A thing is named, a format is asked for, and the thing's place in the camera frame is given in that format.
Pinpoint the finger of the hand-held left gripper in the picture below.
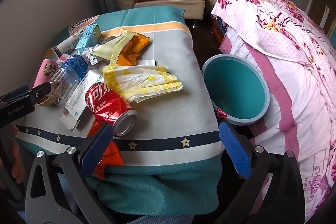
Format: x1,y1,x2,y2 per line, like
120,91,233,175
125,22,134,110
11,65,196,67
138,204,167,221
0,85,30,103
31,82,52,104

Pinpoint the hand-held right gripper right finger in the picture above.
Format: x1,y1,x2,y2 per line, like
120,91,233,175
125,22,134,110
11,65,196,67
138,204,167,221
213,121,306,224

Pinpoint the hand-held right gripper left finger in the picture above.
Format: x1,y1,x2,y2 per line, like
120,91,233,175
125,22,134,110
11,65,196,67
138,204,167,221
25,123,116,224

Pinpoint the red orange snack bag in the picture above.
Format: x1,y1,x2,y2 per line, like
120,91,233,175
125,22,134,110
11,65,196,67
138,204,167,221
87,119,124,180

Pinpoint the pink cartoon print packet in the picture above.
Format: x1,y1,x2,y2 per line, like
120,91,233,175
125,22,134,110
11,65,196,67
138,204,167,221
33,58,59,88

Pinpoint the clear bottle with blue label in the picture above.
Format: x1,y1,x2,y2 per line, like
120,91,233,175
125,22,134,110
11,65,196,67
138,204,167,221
49,54,88,106

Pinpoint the white and blue medicine box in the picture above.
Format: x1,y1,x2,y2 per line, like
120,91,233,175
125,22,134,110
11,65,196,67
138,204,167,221
60,69,105,130

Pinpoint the red cola can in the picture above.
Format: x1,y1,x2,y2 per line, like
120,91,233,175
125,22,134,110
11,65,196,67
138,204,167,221
84,82,137,137

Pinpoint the white tube with dark cap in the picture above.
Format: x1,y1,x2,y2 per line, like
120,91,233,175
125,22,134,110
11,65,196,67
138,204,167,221
51,32,80,56

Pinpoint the blue round waste bin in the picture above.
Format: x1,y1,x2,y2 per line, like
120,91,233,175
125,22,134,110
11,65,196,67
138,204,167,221
202,54,271,126

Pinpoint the small white foil sachet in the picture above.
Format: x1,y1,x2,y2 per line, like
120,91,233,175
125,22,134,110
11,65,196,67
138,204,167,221
84,46,101,66

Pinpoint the light blue milk carton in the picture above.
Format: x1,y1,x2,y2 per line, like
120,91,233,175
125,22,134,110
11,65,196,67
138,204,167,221
75,24,102,52

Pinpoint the yellow patterned paper napkin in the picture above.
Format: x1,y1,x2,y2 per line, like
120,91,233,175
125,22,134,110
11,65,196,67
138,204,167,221
102,63,184,103

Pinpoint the pale yellow snack wrapper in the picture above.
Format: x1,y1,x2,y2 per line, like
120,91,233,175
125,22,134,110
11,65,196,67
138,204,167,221
91,30,139,64

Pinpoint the orange snack wrapper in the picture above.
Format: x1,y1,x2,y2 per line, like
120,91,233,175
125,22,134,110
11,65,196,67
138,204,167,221
115,34,151,66

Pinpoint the person's left hand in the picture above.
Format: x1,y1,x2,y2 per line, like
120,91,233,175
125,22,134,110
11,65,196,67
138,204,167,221
11,126,27,184

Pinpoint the white and pink bedsheet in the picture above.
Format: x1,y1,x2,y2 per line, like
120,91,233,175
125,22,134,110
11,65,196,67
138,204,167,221
219,25,336,224

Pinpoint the teal grey striped tablecloth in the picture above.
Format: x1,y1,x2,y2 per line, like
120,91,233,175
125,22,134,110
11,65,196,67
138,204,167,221
14,6,226,224

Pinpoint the pink floral blanket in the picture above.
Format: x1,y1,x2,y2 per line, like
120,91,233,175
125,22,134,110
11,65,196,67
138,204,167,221
211,0,336,77

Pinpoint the wooden bed frame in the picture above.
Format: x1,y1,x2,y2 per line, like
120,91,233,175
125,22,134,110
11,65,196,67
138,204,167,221
211,17,226,43

